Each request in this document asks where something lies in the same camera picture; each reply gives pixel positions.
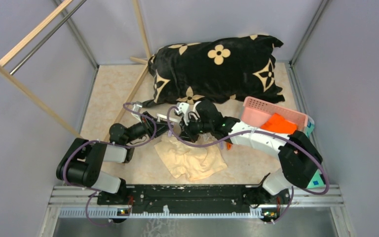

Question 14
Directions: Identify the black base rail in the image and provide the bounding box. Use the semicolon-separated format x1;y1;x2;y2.
50;184;344;220

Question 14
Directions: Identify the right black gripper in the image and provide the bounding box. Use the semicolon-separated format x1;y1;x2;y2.
178;113;213;143

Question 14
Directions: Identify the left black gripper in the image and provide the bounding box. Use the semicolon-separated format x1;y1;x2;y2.
125;111;174;144

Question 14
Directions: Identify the wooden drying rack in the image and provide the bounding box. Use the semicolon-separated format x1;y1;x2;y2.
0;0;143;142

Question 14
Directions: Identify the white clip hanger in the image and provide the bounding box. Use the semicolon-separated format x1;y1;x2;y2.
155;113;186;127

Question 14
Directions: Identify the pink plastic basket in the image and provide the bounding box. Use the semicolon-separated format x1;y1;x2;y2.
240;96;309;133

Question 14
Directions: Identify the metal rack rod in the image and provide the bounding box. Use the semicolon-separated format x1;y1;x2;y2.
10;0;87;75

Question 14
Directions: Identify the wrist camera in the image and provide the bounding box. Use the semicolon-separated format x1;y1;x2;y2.
132;102;143;115
175;102;190;125

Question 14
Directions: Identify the cream boxer underwear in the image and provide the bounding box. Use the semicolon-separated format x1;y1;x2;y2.
154;135;227;181

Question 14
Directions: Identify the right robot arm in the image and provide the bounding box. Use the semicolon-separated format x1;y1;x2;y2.
174;100;327;203

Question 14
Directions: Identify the orange underwear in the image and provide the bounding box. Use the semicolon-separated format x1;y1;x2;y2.
260;113;298;134

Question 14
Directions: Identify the black floral pillow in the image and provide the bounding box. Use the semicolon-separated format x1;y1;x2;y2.
143;35;285;108

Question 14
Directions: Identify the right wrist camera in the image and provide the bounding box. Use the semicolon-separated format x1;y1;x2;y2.
175;102;190;125

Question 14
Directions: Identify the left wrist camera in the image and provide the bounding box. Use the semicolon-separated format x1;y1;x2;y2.
132;102;143;115

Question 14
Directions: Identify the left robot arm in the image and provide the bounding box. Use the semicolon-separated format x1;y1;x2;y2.
56;112;168;204

